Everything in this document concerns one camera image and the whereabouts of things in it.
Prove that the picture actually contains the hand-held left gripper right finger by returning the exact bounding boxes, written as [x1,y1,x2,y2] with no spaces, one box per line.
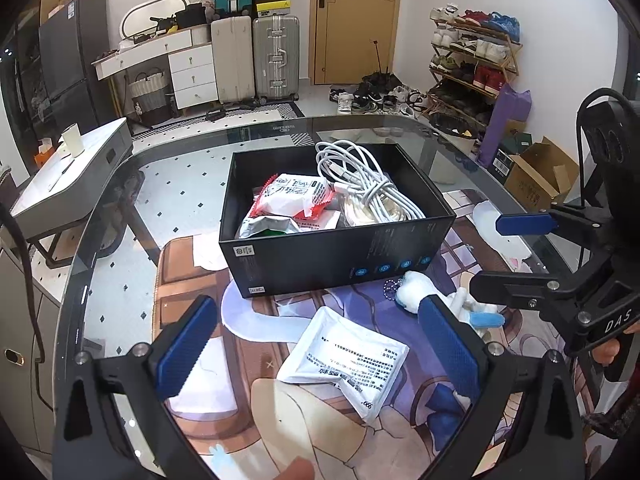
[419,294,586,480]

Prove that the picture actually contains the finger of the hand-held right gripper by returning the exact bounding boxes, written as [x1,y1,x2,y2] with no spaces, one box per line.
[496,203,615,238]
[469,255,615,312]

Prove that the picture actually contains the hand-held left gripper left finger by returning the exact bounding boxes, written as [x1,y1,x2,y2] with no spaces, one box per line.
[50,295,219,480]

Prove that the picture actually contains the white blue plush keychain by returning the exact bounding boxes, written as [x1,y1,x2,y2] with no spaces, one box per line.
[384,270,507,341]

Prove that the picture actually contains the white printed pouch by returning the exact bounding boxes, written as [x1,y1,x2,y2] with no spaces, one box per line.
[276,306,410,422]

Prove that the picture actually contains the green white snack packet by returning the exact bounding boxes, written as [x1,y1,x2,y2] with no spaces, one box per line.
[237,214,303,240]

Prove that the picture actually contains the white cable bundle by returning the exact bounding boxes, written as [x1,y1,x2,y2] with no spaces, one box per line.
[315,140,426,223]

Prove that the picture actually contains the black cardboard box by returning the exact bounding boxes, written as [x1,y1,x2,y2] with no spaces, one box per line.
[218,142,457,300]

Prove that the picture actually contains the cream soft item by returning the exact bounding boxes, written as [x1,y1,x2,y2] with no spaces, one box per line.
[340,195,401,228]

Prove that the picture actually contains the red white snack packet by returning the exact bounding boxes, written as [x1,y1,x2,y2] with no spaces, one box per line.
[245,172,336,221]

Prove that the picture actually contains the red white carton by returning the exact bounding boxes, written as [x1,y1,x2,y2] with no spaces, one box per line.
[295,207,343,233]

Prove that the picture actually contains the person's right hand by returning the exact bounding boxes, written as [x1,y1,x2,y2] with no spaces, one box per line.
[595,335,622,367]

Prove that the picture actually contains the open cardboard box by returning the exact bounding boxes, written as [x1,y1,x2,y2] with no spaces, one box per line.
[502,136,581,213]

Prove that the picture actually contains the dark green box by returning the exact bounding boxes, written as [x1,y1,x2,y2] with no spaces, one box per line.
[492,120,533,176]

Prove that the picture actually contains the purple mat bag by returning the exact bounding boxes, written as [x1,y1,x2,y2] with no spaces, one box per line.
[475,82,532,168]

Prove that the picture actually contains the printed desk mat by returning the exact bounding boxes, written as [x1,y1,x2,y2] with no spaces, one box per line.
[155,187,601,480]

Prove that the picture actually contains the rows of shelved shoes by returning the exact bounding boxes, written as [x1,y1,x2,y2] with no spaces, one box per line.
[430,2,521,131]

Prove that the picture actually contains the glass table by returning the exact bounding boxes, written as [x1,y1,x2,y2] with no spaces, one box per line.
[52,114,640,480]

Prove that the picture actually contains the wooden shoe rack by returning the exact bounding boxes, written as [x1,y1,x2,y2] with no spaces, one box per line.
[427,2,523,136]

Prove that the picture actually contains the grey side cabinet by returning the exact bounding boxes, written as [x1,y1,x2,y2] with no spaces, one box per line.
[0,240,66,461]

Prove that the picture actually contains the pile of shoes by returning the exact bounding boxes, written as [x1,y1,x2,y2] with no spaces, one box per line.
[327,82,431,116]

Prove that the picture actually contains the black umbrella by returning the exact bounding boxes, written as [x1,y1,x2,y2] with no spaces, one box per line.
[360,40,401,91]

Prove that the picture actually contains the white paper cup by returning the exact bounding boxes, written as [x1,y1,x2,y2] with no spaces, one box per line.
[60,125,83,156]

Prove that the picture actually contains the small black device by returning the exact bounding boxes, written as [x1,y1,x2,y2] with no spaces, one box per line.
[205,102,261,121]

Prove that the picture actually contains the wooden door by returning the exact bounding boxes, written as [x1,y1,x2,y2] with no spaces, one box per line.
[310,0,403,86]

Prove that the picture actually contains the woven basket bag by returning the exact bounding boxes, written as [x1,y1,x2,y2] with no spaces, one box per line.
[127,67,171,126]

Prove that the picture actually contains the white vanity desk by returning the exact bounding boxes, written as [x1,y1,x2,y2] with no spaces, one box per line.
[91,27,221,111]

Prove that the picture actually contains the beige suitcase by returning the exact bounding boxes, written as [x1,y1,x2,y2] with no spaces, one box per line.
[210,15,257,106]

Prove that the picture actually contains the silver suitcase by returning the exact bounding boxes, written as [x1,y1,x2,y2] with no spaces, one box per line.
[251,14,301,102]

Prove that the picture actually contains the tall dark glass cabinet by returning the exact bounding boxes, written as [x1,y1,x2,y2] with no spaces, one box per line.
[0,10,51,161]

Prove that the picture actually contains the black fridge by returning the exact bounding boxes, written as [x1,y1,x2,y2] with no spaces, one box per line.
[37,0,132,136]

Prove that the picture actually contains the black bag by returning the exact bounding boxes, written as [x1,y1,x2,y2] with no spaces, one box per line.
[175,2,208,30]

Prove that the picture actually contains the oval white mirror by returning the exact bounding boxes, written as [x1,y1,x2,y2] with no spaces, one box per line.
[121,0,193,43]

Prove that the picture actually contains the brown flat cardboard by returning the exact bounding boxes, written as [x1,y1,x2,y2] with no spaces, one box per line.
[40,0,76,23]

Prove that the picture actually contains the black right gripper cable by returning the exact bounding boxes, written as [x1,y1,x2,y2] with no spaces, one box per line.
[574,87,626,208]

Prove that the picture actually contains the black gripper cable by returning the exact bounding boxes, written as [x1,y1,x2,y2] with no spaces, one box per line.
[574,87,626,208]
[0,200,46,363]

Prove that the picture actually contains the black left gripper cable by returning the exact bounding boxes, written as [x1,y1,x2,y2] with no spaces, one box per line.
[0,200,46,363]

